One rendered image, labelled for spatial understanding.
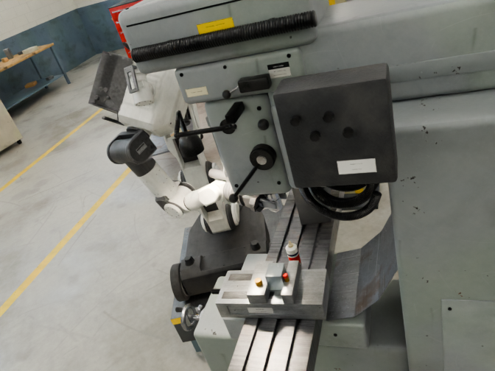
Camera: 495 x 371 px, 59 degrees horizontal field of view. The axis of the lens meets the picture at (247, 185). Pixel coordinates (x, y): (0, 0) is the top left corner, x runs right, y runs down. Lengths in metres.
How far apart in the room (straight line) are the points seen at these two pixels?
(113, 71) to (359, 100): 1.08
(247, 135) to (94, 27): 11.64
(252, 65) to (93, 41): 11.89
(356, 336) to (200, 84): 0.93
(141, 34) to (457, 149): 0.76
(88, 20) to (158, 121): 11.20
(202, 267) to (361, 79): 1.65
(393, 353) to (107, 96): 1.32
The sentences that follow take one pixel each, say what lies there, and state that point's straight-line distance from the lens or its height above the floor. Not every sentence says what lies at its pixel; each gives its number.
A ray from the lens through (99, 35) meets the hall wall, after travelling 12.71.
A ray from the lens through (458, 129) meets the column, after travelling 0.97.
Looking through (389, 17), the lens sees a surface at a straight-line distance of 1.01.
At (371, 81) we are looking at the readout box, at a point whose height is 1.72.
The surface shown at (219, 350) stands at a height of 0.64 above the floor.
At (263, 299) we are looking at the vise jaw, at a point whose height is 1.02.
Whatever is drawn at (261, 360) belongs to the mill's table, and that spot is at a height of 0.93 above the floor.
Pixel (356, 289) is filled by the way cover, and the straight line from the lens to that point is 1.54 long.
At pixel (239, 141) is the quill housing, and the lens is 1.19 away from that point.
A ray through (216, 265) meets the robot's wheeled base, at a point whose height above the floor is 0.59.
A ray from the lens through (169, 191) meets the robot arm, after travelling 1.69.
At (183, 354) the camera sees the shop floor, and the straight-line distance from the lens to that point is 2.74.
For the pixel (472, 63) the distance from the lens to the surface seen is 1.04.
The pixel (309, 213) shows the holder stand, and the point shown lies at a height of 0.98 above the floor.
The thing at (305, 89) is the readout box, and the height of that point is 1.72.
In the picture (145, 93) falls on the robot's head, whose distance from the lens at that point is 1.50.
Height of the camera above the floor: 2.00
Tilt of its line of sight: 30 degrees down
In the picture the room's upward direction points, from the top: 17 degrees counter-clockwise
